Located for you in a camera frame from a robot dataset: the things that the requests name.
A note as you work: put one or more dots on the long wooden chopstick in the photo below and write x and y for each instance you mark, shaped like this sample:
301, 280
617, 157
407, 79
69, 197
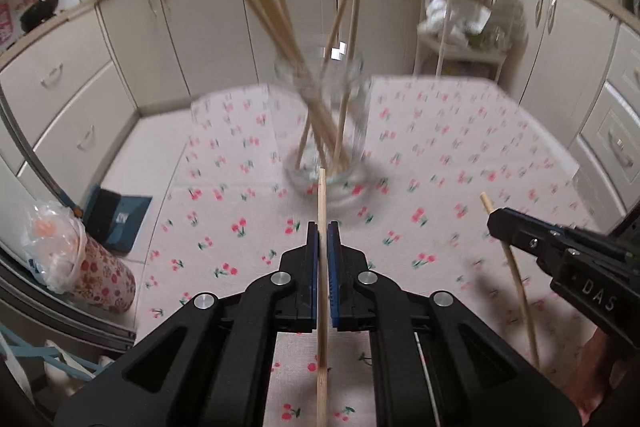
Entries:
322, 197
521, 307

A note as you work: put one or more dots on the clear glass jar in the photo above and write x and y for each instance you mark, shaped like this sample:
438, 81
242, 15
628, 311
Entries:
305, 187

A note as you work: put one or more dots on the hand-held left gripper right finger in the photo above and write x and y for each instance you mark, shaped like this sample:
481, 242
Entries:
334, 267

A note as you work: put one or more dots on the person's right forearm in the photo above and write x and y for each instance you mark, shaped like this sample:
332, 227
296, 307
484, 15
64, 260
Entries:
595, 372

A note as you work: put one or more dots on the clear bin liner bag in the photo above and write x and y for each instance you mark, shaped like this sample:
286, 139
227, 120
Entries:
50, 242

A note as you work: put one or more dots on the bunch of chopsticks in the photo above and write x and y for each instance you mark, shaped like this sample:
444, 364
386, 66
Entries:
282, 29

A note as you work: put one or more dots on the white trolley with groceries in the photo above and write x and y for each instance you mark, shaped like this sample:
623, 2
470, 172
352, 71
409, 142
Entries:
460, 52

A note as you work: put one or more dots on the cream lower kitchen cabinets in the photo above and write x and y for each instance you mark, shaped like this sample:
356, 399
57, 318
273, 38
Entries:
200, 32

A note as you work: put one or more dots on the black cooking pot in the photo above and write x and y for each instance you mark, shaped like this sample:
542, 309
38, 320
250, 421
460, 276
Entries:
40, 9

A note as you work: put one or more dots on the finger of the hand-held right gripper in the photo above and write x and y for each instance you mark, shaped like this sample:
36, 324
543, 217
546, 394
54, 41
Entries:
530, 239

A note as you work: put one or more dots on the floral patterned bin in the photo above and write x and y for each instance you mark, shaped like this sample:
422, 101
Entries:
105, 282

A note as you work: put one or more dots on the cherry print tablecloth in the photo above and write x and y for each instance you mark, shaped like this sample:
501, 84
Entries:
425, 157

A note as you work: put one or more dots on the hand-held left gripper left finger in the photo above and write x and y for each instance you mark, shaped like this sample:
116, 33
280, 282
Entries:
312, 267

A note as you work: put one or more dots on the red wall stickers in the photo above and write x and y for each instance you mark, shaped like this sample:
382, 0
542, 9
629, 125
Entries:
7, 22

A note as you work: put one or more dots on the teal dustpan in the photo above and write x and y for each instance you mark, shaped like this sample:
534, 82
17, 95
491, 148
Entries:
120, 217

